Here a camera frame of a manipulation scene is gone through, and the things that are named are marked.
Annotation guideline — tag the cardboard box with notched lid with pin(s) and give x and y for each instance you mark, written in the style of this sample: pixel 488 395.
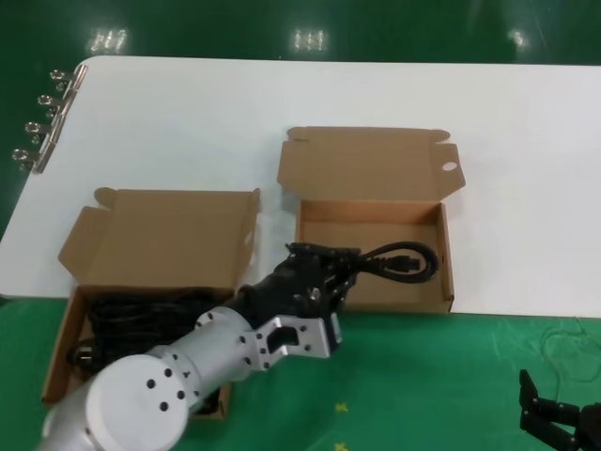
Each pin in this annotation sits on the cardboard box with notched lid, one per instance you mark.
pixel 159 235

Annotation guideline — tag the silver binder clip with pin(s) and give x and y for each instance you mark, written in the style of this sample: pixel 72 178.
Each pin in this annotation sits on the silver binder clip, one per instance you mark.
pixel 65 105
pixel 52 130
pixel 77 80
pixel 41 160

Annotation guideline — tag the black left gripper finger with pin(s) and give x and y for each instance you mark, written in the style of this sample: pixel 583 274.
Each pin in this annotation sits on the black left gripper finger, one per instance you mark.
pixel 340 291
pixel 324 253

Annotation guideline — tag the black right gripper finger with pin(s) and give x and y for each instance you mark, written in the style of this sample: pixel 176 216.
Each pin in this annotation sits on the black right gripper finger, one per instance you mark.
pixel 533 409

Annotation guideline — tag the green table cloth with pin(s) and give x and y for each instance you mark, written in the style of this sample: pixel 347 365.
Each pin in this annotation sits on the green table cloth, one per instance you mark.
pixel 422 371

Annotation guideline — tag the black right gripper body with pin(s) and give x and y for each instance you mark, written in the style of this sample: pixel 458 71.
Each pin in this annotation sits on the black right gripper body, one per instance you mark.
pixel 591 427

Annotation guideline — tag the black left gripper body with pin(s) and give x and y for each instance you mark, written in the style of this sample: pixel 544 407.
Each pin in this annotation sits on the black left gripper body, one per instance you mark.
pixel 286 286

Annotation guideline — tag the cardboard box with round-holed lid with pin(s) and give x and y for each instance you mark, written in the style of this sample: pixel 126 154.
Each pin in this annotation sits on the cardboard box with round-holed lid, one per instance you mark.
pixel 366 160

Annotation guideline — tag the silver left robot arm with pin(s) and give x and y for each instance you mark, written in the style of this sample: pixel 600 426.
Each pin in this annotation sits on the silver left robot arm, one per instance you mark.
pixel 141 390

